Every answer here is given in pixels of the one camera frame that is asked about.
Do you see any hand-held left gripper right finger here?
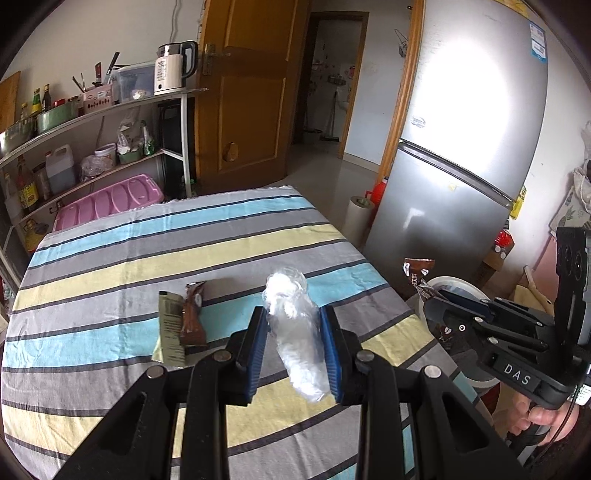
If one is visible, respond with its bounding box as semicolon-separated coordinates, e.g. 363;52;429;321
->
320;305;527;480

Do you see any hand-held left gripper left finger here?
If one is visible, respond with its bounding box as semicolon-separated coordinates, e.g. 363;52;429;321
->
53;305;269;480

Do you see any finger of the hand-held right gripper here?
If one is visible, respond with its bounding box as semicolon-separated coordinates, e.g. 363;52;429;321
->
422;298;548;365
438;290;557;340

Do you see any white trash bin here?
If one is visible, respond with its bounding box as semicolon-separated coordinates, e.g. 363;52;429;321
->
418;276;499;388

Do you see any clear plastic bag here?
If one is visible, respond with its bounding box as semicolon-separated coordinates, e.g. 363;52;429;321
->
262;268;329;403

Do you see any brown snack wrapper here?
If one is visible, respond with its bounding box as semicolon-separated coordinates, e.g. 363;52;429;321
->
403;258;455;342
179;281;208;348

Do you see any olive green wrapper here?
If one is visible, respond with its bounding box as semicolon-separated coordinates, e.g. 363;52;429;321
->
152;291;188;368

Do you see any person's right hand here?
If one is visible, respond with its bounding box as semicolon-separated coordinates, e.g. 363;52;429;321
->
501;392;583;446

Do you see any yellow pineapple cloth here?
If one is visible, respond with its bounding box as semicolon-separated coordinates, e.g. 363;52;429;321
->
512;284;555;315

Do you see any cardboard box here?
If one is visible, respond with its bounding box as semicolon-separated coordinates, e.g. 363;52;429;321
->
482;251;513;273

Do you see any white paper roll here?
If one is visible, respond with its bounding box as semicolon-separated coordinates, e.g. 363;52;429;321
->
346;195;374;247

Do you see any red bottle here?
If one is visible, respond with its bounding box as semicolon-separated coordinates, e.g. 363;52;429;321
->
373;178;389;217

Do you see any striped tablecloth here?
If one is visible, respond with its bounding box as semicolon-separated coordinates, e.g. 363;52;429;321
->
0;185;476;480

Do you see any silver refrigerator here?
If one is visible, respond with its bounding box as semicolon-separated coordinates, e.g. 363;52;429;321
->
362;0;550;287

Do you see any pink plastic tub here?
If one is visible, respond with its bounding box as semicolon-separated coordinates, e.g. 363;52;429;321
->
52;173;165;232

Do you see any metal shelf rack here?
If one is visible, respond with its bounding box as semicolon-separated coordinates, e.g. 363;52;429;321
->
0;88;208;296

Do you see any wooden door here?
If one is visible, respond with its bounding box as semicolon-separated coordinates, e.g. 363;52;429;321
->
194;0;312;197

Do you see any small white bucket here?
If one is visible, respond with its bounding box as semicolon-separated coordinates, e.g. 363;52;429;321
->
95;143;117;169

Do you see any dark oil jug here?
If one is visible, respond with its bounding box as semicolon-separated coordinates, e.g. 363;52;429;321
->
46;144;77;195

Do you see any sauce bottle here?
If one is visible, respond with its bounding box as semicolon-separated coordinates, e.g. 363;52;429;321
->
16;154;38;213

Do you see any white electric kettle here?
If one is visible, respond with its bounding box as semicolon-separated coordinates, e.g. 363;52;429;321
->
154;41;198;93

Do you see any clear storage box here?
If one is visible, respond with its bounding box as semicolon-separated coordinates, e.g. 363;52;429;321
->
112;62;158;103

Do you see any pink utensil basket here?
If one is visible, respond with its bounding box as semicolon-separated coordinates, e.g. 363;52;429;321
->
81;84;115;114

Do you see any green enamel basin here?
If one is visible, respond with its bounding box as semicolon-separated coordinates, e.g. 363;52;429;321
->
36;99;80;134

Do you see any steel basin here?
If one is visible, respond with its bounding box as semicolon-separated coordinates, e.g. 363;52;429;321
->
0;121;38;158

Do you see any wooden cutting board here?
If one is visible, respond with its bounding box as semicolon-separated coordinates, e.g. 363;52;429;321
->
0;71;21;132

